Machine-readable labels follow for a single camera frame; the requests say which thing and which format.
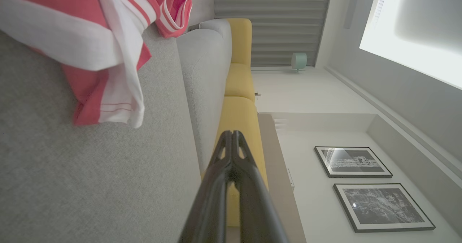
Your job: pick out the large grey sofa seat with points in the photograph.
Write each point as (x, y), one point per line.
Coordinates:
(72, 181)

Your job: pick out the small grey sofa section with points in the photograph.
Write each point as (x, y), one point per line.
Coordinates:
(209, 73)

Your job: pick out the bright ceiling light panel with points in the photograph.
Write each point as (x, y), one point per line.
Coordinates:
(408, 30)

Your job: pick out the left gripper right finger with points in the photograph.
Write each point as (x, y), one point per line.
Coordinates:
(252, 199)

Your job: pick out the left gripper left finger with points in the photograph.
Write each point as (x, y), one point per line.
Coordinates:
(213, 192)

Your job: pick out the red white-trimmed polo shirt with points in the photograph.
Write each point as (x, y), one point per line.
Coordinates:
(175, 15)
(43, 4)

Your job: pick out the light wooden panel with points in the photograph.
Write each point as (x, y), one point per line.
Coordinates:
(279, 185)

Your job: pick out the small teal fan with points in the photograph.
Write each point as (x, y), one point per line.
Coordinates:
(299, 60)

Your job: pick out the white wall socket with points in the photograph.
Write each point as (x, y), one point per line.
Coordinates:
(291, 179)

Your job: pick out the black framed monochrome picture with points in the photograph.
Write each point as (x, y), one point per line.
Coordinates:
(352, 161)
(382, 207)

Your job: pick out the yellow sofa cushion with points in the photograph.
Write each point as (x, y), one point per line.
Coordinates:
(242, 120)
(240, 82)
(241, 40)

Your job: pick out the grey pleated curtain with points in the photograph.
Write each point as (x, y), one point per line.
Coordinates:
(281, 26)

